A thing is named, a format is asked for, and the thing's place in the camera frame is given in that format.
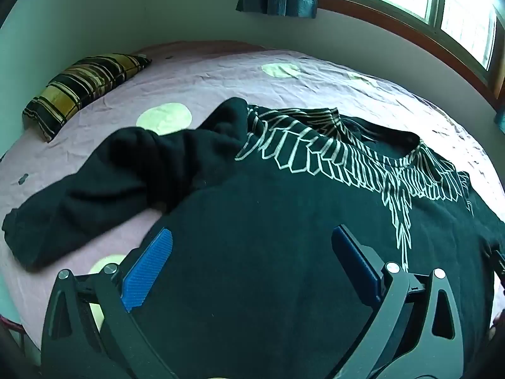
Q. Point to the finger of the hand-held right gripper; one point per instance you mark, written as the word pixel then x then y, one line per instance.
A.
pixel 498 262

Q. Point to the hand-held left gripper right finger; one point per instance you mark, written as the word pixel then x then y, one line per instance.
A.
pixel 357 260

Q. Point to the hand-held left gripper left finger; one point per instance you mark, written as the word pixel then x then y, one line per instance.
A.
pixel 148 268

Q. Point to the black sweater with wing print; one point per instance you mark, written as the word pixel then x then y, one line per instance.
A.
pixel 276 225

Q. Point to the striped yellow black pillow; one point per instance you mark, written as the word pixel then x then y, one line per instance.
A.
pixel 79 87

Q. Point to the purple dotted bed sheet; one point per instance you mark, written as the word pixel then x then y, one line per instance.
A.
pixel 217 79

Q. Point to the wooden framed window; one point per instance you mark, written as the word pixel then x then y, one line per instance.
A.
pixel 434 4

